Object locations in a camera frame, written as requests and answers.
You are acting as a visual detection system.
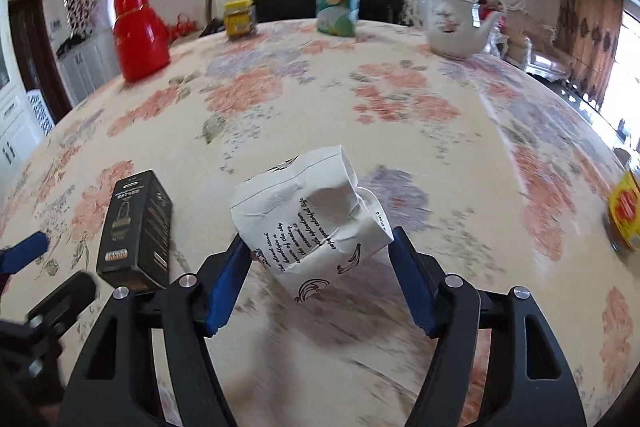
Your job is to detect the black rectangular carton box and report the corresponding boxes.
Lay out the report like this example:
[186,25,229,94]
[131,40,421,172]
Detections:
[96,170,172,291]

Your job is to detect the white printed paper bag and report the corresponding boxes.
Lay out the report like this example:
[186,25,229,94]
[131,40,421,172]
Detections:
[230,145,393,303]

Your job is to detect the white tall display cabinet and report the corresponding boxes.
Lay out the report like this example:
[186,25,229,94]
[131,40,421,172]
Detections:
[0,0,44,198]

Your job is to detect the yellow red tin can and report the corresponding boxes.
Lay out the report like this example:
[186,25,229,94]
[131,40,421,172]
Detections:
[608,170,640,254]

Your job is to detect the dark wooden door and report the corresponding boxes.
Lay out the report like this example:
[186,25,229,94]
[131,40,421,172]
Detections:
[8,0,72,124]

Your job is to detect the floral tablecloth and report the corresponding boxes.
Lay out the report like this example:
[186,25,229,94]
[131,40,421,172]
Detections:
[1,22,639,426]

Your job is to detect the white low cabinet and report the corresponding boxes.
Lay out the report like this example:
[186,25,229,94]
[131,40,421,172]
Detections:
[58,29,120,107]

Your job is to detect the red thermos flask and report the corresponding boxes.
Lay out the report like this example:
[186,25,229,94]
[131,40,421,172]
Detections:
[113,0,170,83]

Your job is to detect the red handbag on floor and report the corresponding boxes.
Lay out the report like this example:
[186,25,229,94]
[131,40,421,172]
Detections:
[169,13,198,41]

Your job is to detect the yellow lidded glass jar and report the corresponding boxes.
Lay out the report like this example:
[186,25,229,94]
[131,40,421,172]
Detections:
[224,0,256,39]

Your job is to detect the white ornate sofa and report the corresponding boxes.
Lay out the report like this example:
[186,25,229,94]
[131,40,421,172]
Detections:
[480,0,572,82]

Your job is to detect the white floral teapot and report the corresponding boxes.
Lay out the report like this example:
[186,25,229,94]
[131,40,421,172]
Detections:
[426,0,503,60]

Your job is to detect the brown patterned curtain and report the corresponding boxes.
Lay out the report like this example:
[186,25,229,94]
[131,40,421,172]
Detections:
[555,0,624,108]

